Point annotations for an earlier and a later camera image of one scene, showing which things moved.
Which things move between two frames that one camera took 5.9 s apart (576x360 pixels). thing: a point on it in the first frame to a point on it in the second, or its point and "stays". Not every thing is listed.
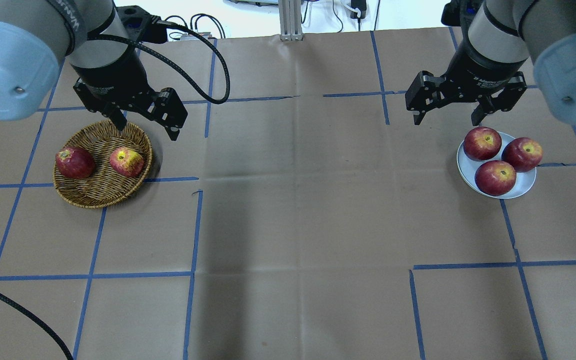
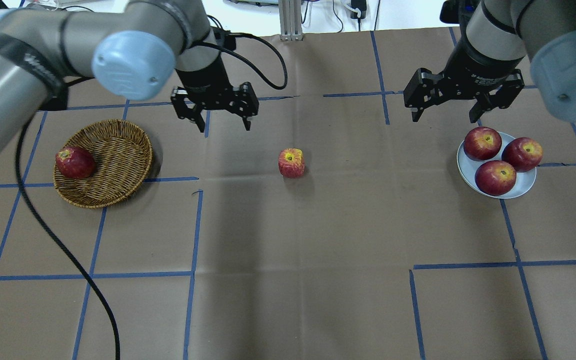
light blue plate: [467, 168] stays
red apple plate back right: [524, 154] stays
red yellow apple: [126, 162] to [291, 163]
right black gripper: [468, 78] stays
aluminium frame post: [290, 13] stays
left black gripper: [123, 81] to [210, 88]
